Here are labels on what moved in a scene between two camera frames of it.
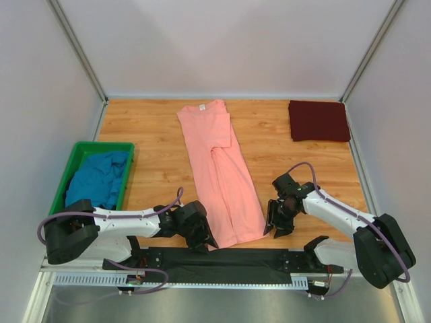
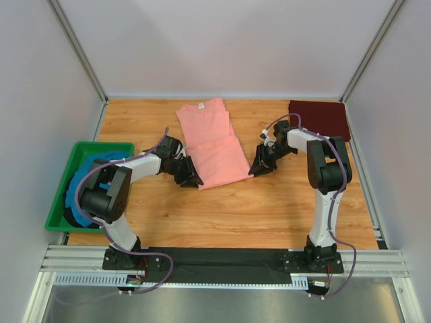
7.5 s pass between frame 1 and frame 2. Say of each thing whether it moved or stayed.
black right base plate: stayed
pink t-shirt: moved
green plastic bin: stayed
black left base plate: stayed
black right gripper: moved
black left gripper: moved
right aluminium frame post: stayed
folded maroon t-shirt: stayed
